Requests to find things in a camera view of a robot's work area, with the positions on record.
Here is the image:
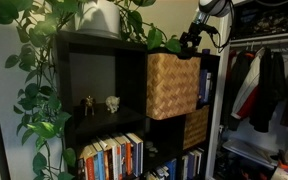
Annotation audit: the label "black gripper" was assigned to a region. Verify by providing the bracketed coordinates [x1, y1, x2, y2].
[180, 23, 218, 52]

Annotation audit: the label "woven bamboo basket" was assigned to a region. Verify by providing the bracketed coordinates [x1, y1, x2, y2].
[183, 105, 209, 149]
[146, 53, 201, 120]

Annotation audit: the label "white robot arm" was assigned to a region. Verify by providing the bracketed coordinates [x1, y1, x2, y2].
[180, 0, 234, 53]

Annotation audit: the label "books on upper right shelf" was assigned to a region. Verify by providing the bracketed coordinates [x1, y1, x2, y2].
[199, 69, 212, 104]

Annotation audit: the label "books on shelf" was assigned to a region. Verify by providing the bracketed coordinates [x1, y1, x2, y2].
[199, 69, 212, 104]
[181, 148, 204, 180]
[77, 133, 144, 180]

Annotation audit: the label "small stones on shelf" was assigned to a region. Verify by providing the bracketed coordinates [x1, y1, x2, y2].
[145, 141, 158, 157]

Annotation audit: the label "books on bottom right shelf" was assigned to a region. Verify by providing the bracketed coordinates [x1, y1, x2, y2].
[181, 148, 204, 180]

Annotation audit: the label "white closet shelf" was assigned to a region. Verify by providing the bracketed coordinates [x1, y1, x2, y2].
[222, 139, 277, 169]

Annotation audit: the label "books on lower left shelf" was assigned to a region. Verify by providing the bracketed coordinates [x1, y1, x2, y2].
[77, 133, 144, 180]

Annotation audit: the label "small dark blue cup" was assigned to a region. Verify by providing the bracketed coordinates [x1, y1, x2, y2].
[202, 49, 210, 54]

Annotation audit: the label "white red hanging jacket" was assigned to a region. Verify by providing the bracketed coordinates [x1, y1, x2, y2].
[231, 47, 265, 120]

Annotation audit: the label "white plant pot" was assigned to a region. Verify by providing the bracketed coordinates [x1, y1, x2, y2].
[75, 0, 120, 39]

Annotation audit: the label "black cube bookshelf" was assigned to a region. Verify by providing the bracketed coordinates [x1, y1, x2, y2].
[55, 30, 221, 180]

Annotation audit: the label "black hanging jacket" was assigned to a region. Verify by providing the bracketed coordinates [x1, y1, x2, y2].
[249, 48, 286, 133]

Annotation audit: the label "white elephant figurine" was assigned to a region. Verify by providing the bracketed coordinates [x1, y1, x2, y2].
[106, 96, 120, 113]

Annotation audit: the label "gold figurine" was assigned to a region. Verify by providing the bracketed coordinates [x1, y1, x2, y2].
[80, 96, 95, 116]

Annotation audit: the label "blue books bottom middle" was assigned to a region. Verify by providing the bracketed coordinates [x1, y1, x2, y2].
[146, 157, 178, 180]

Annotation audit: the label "green pothos plant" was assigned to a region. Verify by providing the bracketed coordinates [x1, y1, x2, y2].
[0, 0, 184, 180]

